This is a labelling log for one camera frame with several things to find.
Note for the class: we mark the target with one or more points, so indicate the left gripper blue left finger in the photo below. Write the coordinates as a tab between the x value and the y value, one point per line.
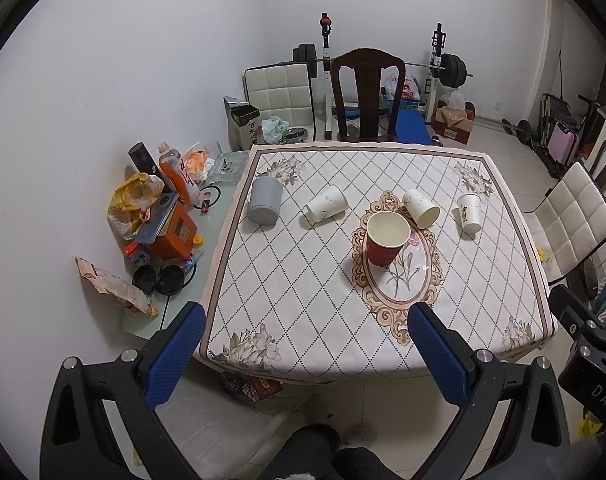
78	441

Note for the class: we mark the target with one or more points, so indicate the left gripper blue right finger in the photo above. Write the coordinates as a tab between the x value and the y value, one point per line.
533	440

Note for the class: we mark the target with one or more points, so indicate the red paper cup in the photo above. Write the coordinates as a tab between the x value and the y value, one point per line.
386	234

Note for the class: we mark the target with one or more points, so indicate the white paper cup right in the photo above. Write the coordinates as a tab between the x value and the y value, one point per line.
469	206

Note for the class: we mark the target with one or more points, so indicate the white paper cup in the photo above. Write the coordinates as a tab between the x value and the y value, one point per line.
420	208
469	206
325	205

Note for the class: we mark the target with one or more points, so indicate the white paper cup middle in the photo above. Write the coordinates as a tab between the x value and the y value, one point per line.
420	208

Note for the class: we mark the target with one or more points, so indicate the grey cup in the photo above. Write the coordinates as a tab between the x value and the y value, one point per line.
265	201

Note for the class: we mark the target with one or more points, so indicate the white paper cup left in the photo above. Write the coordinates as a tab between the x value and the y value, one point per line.
325	205

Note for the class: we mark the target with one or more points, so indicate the yellow object on floor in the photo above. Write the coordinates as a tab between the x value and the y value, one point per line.
588	426

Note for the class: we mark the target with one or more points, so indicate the cream padded chair right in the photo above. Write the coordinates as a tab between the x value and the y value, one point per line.
569	225

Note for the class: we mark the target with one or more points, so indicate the cream padded chair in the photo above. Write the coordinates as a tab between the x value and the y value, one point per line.
282	90
569	225

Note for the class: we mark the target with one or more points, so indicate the printed paper packet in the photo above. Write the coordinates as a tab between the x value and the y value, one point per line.
111	285

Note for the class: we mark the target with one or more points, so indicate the black headphones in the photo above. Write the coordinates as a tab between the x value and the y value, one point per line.
166	281

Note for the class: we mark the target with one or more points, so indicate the orange box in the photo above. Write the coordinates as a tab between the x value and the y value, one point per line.
169	233

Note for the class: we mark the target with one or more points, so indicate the pink suitcase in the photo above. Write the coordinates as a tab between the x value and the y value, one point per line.
563	144

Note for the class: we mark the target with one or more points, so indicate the yellow plastic bag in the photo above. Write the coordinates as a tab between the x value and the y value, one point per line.
131	203

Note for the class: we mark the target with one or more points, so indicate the dumbbell on floor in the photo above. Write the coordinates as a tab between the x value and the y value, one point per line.
522	131

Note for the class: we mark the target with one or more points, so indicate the cardboard box on floor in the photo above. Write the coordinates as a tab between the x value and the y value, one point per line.
454	124

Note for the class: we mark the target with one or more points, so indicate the patterned white tablecloth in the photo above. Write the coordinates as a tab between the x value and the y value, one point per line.
326	246

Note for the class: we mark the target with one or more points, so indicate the black cylinder bottle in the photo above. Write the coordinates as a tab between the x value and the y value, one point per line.
144	162

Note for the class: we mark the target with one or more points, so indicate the orange pink bottle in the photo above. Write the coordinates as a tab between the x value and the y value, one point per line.
173	166

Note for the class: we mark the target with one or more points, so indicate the blue bench pad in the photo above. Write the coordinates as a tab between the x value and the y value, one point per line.
411	129

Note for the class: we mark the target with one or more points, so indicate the orange snack bag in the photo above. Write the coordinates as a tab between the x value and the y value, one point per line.
198	162

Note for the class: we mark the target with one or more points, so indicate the clear glass tray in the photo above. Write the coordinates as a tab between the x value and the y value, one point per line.
228	168

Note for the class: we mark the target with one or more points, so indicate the barbell with black plates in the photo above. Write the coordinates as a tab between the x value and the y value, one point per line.
454	75

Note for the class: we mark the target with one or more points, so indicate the small printed carton box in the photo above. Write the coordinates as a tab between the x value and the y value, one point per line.
244	124

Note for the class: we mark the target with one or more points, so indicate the cream padded chair back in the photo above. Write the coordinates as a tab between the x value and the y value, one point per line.
282	90

